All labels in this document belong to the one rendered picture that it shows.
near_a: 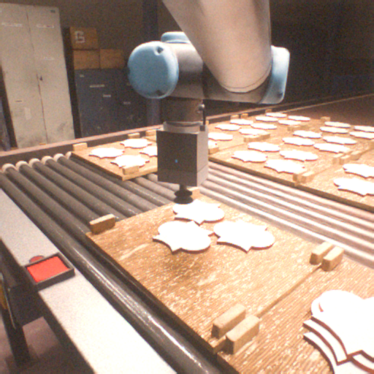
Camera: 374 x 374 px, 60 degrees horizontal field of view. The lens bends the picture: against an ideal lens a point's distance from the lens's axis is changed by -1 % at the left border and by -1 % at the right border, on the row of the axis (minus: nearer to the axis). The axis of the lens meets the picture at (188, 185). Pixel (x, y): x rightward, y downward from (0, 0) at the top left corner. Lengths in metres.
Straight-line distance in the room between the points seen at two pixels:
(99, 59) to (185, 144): 4.79
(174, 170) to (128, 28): 5.45
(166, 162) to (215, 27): 0.41
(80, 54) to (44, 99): 0.86
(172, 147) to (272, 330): 0.35
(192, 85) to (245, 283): 0.35
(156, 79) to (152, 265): 0.35
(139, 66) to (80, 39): 4.77
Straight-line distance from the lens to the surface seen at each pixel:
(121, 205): 0.93
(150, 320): 0.56
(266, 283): 0.61
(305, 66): 8.27
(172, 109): 0.59
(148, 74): 0.47
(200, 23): 0.24
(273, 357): 0.50
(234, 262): 0.65
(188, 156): 0.60
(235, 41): 0.28
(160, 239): 0.70
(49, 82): 4.98
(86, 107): 5.19
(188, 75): 0.47
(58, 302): 0.63
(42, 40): 4.97
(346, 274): 0.68
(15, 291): 0.86
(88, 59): 5.28
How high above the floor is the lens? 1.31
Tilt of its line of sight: 22 degrees down
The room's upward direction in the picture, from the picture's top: straight up
